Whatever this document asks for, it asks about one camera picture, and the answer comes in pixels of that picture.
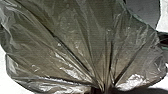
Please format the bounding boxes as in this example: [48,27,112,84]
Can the clear plastic item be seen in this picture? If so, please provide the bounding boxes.
[0,0,168,94]

